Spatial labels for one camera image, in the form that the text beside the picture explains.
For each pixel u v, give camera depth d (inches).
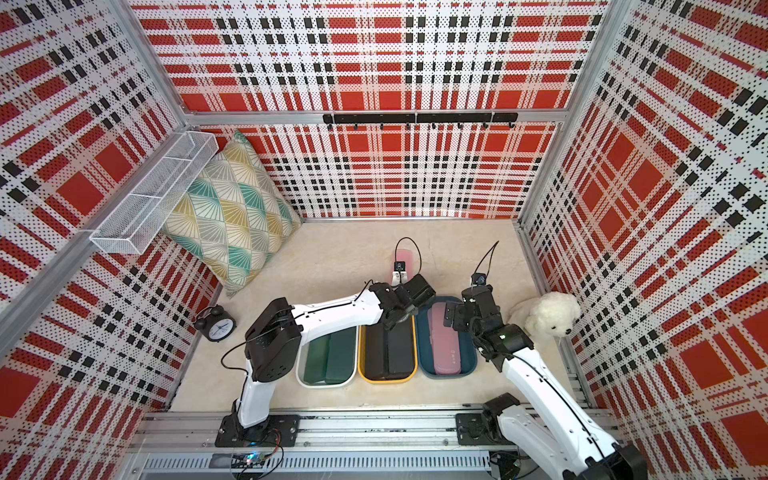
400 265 30.9
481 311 23.0
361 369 30.8
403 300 26.2
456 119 35.7
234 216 34.9
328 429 29.6
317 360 30.7
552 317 28.8
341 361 31.6
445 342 34.2
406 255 43.7
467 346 34.7
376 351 33.0
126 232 26.7
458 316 28.6
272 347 19.4
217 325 34.0
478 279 27.7
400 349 32.2
